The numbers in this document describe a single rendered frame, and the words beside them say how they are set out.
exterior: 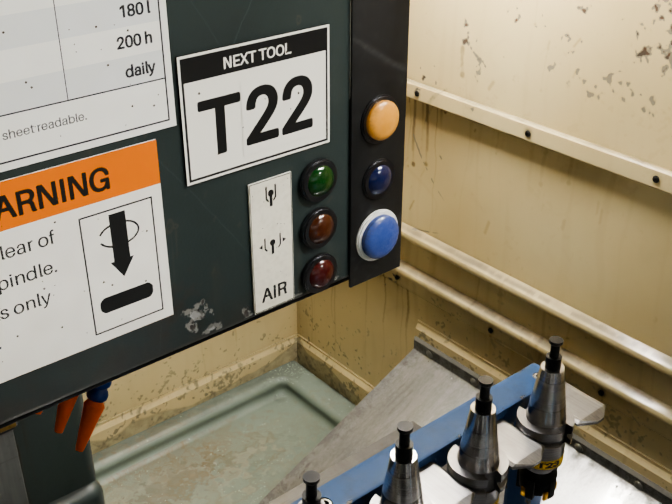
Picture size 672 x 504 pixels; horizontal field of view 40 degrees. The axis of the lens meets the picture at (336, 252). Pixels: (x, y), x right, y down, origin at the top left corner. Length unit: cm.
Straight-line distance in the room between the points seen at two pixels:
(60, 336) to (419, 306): 132
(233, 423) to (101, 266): 158
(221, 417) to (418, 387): 51
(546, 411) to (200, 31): 67
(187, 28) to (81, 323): 16
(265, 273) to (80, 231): 13
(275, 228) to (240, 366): 154
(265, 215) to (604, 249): 94
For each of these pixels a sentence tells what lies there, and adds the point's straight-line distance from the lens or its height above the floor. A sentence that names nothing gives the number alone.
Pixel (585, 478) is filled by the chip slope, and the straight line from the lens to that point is 159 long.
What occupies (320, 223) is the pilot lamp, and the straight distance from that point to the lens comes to 56.
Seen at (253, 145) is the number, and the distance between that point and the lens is 51.
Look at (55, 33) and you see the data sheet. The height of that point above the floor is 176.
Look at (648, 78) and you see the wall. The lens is 130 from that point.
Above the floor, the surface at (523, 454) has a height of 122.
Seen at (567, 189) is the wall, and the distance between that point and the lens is 143.
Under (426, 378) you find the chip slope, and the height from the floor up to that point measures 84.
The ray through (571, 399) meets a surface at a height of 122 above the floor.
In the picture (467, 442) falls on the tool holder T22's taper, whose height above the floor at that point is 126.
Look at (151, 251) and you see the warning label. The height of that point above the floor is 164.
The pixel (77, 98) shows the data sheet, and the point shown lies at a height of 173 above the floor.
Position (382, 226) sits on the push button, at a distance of 59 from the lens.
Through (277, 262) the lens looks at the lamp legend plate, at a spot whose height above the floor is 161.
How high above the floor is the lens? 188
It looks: 29 degrees down
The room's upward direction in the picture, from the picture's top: straight up
